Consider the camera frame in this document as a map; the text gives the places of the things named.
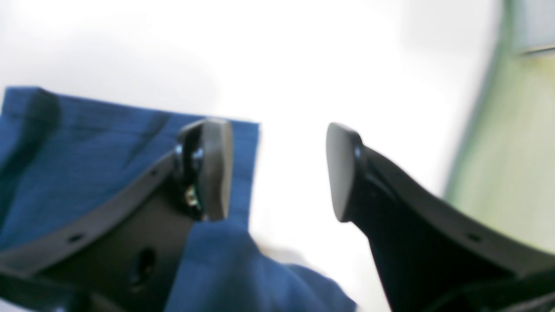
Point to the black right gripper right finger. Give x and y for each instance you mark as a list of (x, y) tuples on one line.
[(430, 257)]

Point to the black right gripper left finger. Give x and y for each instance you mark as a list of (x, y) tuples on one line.
[(124, 255)]

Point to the dark blue t-shirt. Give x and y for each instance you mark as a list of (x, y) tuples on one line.
[(63, 156)]

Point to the green cloth beside table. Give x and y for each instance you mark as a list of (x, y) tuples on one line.
[(504, 171)]

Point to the grey bin at left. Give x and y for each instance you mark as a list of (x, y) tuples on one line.
[(534, 22)]

